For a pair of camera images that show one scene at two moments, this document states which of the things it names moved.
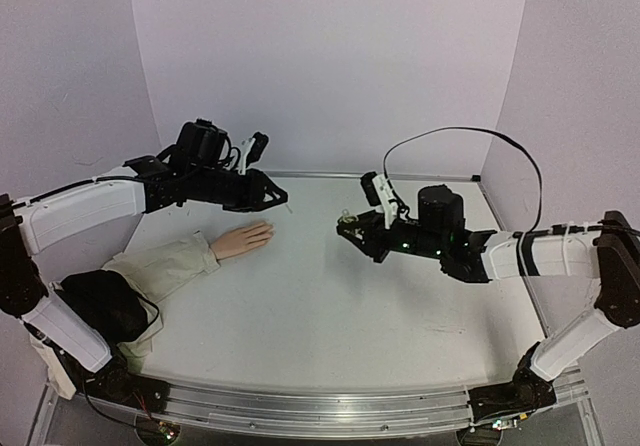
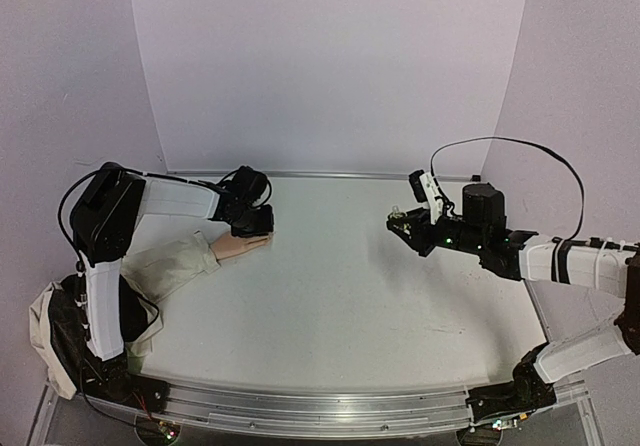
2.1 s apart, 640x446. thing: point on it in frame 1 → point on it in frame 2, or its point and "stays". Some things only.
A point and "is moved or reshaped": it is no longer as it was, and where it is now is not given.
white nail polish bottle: x=346 y=217 is moved or reshaped
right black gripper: x=373 y=233 → x=422 y=233
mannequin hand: x=242 y=239 stays
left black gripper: x=255 y=198 → x=267 y=227
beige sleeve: x=156 y=272 stays
